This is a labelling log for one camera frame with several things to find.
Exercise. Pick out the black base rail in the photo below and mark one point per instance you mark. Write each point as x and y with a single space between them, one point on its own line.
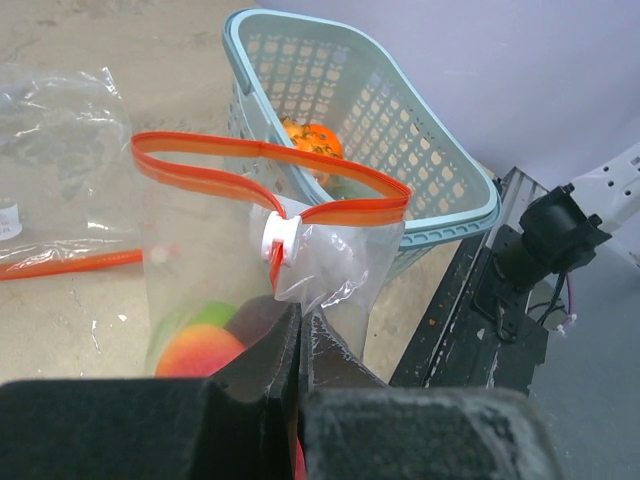
458 341

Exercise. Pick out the dark purple fruit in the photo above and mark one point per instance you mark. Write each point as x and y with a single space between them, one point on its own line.
254 319

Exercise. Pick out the pink peach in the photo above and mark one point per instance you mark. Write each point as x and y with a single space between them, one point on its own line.
198 351

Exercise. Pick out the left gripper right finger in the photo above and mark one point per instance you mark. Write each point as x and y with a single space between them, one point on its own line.
356 427

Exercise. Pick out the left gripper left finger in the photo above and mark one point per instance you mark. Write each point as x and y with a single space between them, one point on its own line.
240 423

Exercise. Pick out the orange peeled fruit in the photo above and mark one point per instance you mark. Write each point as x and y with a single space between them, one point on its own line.
314 138

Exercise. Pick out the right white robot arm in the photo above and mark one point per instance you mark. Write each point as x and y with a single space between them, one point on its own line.
561 229

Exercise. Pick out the green lime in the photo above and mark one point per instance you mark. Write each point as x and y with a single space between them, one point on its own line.
215 313

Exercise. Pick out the clear orange-zip bag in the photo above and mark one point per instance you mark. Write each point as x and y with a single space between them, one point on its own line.
228 220

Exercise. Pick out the blue plastic basket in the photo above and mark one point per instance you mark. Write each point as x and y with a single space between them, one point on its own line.
316 71

